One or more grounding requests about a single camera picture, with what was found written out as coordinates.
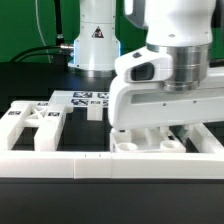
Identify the black vertical pole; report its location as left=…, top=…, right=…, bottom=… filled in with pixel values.
left=54, top=0, right=64, bottom=46

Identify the black cable bundle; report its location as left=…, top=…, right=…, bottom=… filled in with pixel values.
left=9, top=43, right=75, bottom=64

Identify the white U-shaped fence frame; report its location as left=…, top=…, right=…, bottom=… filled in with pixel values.
left=0, top=124, right=224, bottom=179

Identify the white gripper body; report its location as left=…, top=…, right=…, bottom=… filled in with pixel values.
left=108, top=46, right=224, bottom=130

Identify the white chair seat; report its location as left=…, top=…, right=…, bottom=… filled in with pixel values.
left=110, top=127, right=186, bottom=153

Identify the thin white cable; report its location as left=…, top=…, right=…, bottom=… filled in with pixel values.
left=34, top=0, right=54, bottom=64

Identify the white chair back frame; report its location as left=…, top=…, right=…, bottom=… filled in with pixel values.
left=0, top=101, right=73, bottom=152

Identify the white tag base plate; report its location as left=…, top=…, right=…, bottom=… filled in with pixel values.
left=49, top=90, right=109, bottom=108

